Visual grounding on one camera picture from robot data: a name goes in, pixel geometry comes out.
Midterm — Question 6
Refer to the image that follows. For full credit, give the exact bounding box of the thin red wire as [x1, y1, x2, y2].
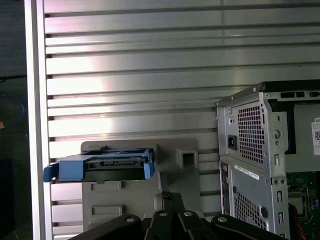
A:
[289, 204, 307, 240]

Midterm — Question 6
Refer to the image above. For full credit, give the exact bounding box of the black PC case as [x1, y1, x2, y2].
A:
[216, 81, 320, 240]

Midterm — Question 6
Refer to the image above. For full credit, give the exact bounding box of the metal socket cover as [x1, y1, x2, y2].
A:
[287, 186, 311, 221]

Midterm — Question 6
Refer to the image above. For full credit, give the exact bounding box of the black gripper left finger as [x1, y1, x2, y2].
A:
[72, 191, 186, 240]

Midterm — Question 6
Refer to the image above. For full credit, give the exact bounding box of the blue floor cable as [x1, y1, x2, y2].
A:
[0, 93, 26, 129]

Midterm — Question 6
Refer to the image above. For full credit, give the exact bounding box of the grey power supply unit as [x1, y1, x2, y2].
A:
[226, 101, 320, 165]

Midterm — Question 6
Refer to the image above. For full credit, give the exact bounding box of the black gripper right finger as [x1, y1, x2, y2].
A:
[172, 191, 285, 240]

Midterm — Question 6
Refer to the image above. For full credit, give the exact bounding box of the silver CPU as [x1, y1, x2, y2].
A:
[288, 197, 305, 218]

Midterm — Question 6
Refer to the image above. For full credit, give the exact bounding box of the hard disk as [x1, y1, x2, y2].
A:
[42, 147, 156, 185]

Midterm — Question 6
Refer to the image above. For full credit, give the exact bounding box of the grey parts rack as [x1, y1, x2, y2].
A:
[81, 137, 201, 240]

